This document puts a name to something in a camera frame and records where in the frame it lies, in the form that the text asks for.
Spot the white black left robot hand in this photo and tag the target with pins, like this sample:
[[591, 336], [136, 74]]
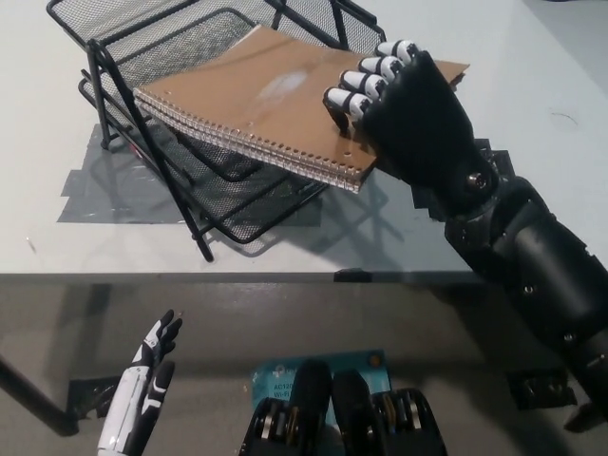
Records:
[[128, 408]]

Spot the black mesh file tray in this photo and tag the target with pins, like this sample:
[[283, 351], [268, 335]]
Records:
[[256, 223]]

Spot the black table leg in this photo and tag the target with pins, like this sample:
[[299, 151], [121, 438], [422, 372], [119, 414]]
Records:
[[38, 404], [584, 418]]

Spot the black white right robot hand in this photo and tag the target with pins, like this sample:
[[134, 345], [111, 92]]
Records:
[[427, 123]]

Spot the grey tape patch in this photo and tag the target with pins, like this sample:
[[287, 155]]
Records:
[[100, 199]]

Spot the teal router box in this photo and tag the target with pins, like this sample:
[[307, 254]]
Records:
[[280, 375]]

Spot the brown spiral notebook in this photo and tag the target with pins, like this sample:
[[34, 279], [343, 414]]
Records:
[[247, 109]]

